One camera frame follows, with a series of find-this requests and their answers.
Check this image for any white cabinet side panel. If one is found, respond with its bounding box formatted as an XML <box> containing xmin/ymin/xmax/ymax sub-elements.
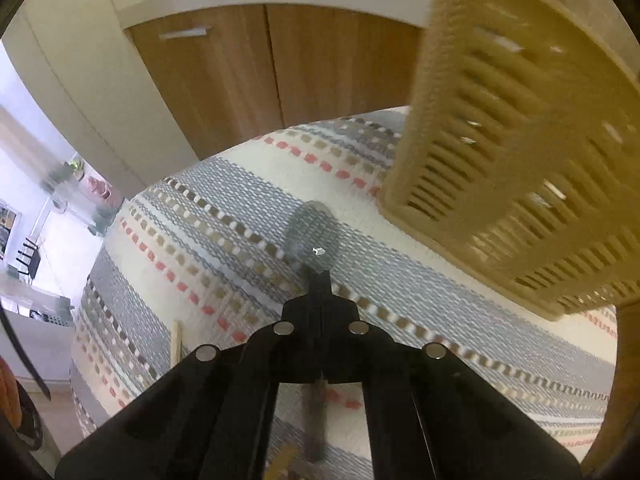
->
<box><xmin>2</xmin><ymin>0</ymin><xmax>202</xmax><ymax>202</ymax></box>

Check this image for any metal spoon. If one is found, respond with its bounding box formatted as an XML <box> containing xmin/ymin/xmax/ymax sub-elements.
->
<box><xmin>284</xmin><ymin>201</ymin><xmax>337</xmax><ymax>463</ymax></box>

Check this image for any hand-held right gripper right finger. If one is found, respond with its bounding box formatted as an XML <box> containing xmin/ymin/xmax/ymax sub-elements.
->
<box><xmin>320</xmin><ymin>269</ymin><xmax>584</xmax><ymax>480</ymax></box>

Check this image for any black chair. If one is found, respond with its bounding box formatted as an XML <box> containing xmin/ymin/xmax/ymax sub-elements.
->
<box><xmin>15</xmin><ymin>240</ymin><xmax>42</xmax><ymax>281</ymax></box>

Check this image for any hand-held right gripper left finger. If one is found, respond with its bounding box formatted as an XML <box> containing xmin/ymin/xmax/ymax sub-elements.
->
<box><xmin>55</xmin><ymin>269</ymin><xmax>321</xmax><ymax>480</ymax></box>

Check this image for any orange cloth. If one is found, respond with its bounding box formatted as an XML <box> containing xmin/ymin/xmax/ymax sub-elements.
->
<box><xmin>0</xmin><ymin>357</ymin><xmax>24</xmax><ymax>427</ymax></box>

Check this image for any beige plastic utensil basket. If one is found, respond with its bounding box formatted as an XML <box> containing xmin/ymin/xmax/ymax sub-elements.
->
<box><xmin>377</xmin><ymin>0</ymin><xmax>640</xmax><ymax>322</ymax></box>

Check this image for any black strap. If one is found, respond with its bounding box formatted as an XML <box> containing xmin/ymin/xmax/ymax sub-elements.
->
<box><xmin>0</xmin><ymin>305</ymin><xmax>53</xmax><ymax>402</ymax></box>

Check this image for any wooden chopstick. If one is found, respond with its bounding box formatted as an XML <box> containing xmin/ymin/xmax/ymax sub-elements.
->
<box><xmin>265</xmin><ymin>444</ymin><xmax>297</xmax><ymax>480</ymax></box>
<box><xmin>169</xmin><ymin>320</ymin><xmax>182</xmax><ymax>369</ymax></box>

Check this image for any striped woven table mat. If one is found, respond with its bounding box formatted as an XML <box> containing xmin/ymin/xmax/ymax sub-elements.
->
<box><xmin>70</xmin><ymin>105</ymin><xmax>621</xmax><ymax>480</ymax></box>

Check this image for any metal cabinet handle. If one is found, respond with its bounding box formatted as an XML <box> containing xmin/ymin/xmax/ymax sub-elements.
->
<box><xmin>158</xmin><ymin>26</ymin><xmax>209</xmax><ymax>41</ymax></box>

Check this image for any glass table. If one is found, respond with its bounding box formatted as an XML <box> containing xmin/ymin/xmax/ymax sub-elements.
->
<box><xmin>44</xmin><ymin>159</ymin><xmax>123</xmax><ymax>237</ymax></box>

